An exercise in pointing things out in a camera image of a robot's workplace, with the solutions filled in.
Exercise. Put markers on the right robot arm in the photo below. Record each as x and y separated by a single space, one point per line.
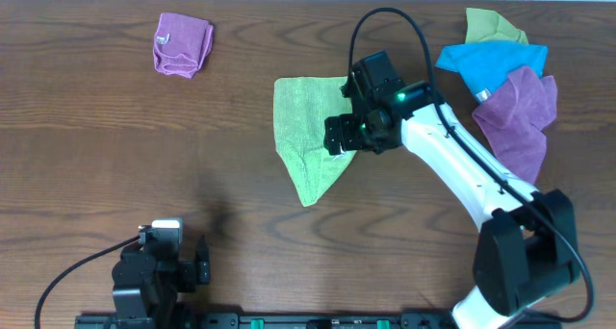
527 243

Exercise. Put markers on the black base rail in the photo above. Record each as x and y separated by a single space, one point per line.
417 320

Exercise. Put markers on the folded purple cloth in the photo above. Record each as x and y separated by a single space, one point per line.
181 44

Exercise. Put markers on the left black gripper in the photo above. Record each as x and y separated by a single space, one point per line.
201 269

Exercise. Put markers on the blue cloth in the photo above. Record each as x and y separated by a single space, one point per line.
484 66

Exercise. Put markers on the olive green cloth at back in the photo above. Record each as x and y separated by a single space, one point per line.
487 25

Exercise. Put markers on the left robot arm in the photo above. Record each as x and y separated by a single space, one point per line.
149 280

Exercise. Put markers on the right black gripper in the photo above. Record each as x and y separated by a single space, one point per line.
331 139

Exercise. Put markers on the purple crumpled cloth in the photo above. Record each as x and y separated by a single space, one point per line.
514 117

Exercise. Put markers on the light green cloth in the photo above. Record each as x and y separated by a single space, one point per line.
300 107

